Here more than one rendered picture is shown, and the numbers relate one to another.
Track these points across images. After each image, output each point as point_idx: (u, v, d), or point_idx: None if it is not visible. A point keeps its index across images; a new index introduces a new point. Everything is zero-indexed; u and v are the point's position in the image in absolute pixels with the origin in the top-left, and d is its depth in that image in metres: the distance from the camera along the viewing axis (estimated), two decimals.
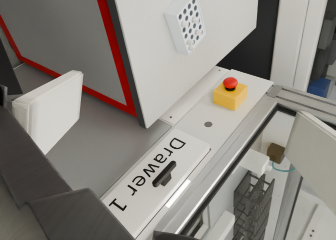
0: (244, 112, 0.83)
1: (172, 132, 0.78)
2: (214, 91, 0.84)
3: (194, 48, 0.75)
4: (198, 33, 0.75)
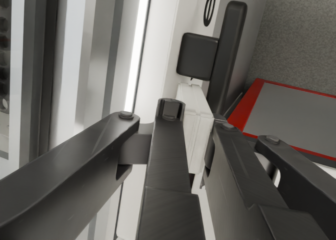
0: None
1: None
2: None
3: None
4: None
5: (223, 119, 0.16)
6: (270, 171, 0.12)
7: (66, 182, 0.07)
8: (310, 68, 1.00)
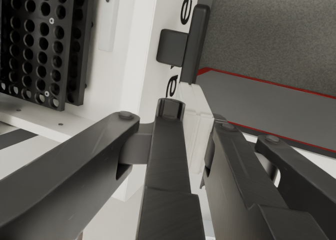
0: None
1: None
2: None
3: None
4: None
5: (223, 119, 0.16)
6: (270, 171, 0.12)
7: (66, 182, 0.07)
8: (256, 59, 1.09)
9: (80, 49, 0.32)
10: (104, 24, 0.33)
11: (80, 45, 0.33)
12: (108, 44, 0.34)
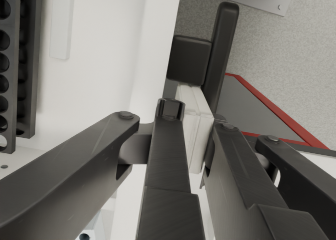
0: None
1: None
2: None
3: None
4: None
5: (222, 119, 0.16)
6: (270, 171, 0.12)
7: (66, 182, 0.07)
8: None
9: (28, 60, 0.22)
10: (58, 22, 0.24)
11: (26, 54, 0.23)
12: (65, 50, 0.25)
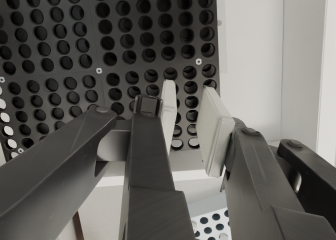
0: None
1: None
2: None
3: None
4: None
5: (241, 123, 0.16)
6: (293, 175, 0.12)
7: (46, 181, 0.07)
8: None
9: (212, 80, 0.31)
10: (219, 48, 0.33)
11: None
12: (226, 66, 0.33)
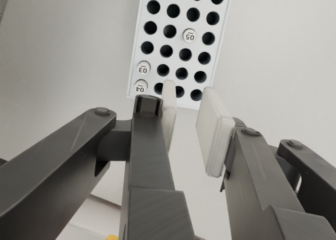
0: None
1: None
2: (108, 237, 0.30)
3: (140, 87, 0.29)
4: None
5: (241, 123, 0.16)
6: (293, 175, 0.12)
7: (46, 181, 0.07)
8: None
9: None
10: None
11: None
12: None
